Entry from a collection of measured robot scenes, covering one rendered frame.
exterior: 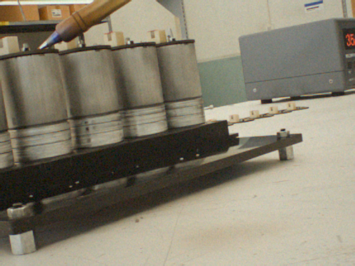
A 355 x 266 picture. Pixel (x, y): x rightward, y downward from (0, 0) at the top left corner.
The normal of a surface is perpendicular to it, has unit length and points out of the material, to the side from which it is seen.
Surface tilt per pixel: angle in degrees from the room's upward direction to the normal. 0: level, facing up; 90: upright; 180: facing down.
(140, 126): 90
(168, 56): 90
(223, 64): 90
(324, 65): 90
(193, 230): 0
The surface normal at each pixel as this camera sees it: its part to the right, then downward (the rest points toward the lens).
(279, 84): -0.66, 0.15
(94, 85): 0.44, 0.00
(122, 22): 0.71, -0.05
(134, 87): 0.03, 0.07
